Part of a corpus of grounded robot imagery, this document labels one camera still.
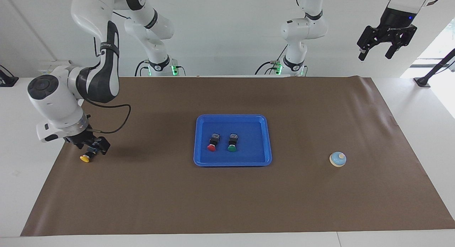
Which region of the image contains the yellow push button switch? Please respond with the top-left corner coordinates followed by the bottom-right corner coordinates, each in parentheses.
top-left (79, 145), bottom-right (100, 163)

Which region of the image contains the red push button switch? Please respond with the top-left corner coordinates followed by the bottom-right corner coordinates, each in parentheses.
top-left (207, 133), bottom-right (221, 152)

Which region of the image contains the green push button switch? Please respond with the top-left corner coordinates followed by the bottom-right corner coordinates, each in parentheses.
top-left (227, 133), bottom-right (240, 152)

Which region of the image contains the blue plastic tray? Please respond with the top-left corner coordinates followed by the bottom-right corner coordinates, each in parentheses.
top-left (193, 114), bottom-right (273, 167)

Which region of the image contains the black angled stand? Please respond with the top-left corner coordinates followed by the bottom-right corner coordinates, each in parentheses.
top-left (413, 48), bottom-right (455, 88)

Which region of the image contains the brown paper table mat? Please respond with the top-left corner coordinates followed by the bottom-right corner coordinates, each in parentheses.
top-left (20, 76), bottom-right (455, 237)

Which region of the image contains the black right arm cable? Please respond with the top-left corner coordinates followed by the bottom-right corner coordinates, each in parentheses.
top-left (85, 37), bottom-right (132, 135)

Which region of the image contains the white wall socket box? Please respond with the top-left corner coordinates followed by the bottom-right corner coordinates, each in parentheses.
top-left (38, 60), bottom-right (74, 77)

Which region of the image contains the black right base cable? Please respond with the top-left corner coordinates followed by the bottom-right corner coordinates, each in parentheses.
top-left (134, 60), bottom-right (150, 77)

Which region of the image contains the black base cable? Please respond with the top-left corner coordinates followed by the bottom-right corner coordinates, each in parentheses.
top-left (134, 60), bottom-right (150, 77)
top-left (254, 44), bottom-right (289, 76)

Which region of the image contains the black table clamp bracket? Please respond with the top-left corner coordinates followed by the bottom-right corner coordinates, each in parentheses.
top-left (0, 65), bottom-right (19, 87)

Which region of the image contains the black left base cable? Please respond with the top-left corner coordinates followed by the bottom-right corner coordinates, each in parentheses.
top-left (254, 44), bottom-right (289, 76)

